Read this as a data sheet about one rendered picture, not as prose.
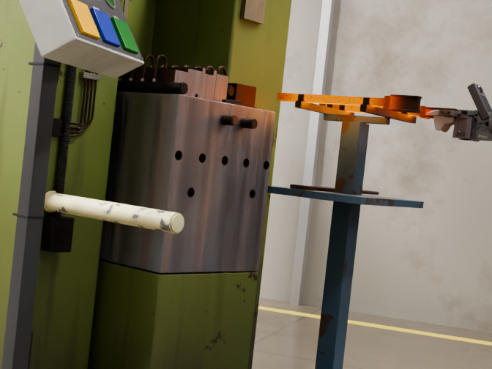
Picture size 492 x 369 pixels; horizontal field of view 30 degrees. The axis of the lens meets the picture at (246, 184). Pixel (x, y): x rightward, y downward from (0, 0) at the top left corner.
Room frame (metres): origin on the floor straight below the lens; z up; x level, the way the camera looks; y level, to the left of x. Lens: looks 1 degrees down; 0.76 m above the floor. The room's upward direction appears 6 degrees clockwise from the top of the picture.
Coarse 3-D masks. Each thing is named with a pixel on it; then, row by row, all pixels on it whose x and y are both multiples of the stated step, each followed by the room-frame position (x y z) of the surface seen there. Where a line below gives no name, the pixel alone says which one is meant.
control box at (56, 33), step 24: (24, 0) 1.75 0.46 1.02; (48, 0) 1.74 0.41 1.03; (96, 0) 1.92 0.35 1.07; (48, 24) 1.74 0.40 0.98; (72, 24) 1.74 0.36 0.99; (48, 48) 1.74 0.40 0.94; (72, 48) 1.77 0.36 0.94; (96, 48) 1.82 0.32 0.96; (120, 48) 1.93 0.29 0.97; (96, 72) 1.97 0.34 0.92; (120, 72) 2.04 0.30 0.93
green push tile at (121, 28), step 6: (114, 18) 1.96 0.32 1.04; (114, 24) 1.96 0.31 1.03; (120, 24) 1.98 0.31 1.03; (126, 24) 2.02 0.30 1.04; (120, 30) 1.96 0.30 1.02; (126, 30) 2.00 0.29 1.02; (120, 36) 1.95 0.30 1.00; (126, 36) 1.98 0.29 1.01; (132, 36) 2.02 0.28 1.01; (126, 42) 1.96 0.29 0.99; (132, 42) 2.00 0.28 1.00; (126, 48) 1.95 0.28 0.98; (132, 48) 1.98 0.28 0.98
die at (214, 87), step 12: (168, 72) 2.35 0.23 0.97; (180, 72) 2.34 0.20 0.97; (192, 72) 2.38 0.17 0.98; (204, 72) 2.41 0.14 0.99; (216, 72) 2.44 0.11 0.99; (192, 84) 2.38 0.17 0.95; (204, 84) 2.41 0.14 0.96; (216, 84) 2.45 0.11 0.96; (192, 96) 2.38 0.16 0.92; (204, 96) 2.42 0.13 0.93; (216, 96) 2.45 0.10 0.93
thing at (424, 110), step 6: (336, 108) 2.85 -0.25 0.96; (348, 108) 2.82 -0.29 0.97; (354, 108) 2.81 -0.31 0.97; (420, 108) 2.67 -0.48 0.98; (426, 108) 2.67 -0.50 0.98; (432, 108) 2.66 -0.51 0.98; (438, 108) 2.65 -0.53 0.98; (444, 108) 2.64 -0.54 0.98; (450, 108) 2.63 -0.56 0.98; (414, 114) 2.69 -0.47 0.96; (420, 114) 2.67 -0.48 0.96
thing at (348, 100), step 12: (288, 96) 2.66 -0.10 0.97; (312, 96) 2.62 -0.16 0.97; (324, 96) 2.59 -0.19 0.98; (336, 96) 2.57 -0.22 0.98; (348, 96) 2.55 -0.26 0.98; (384, 96) 2.48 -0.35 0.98; (396, 96) 2.47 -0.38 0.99; (408, 96) 2.45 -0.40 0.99; (396, 108) 2.47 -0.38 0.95; (408, 108) 2.46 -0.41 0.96
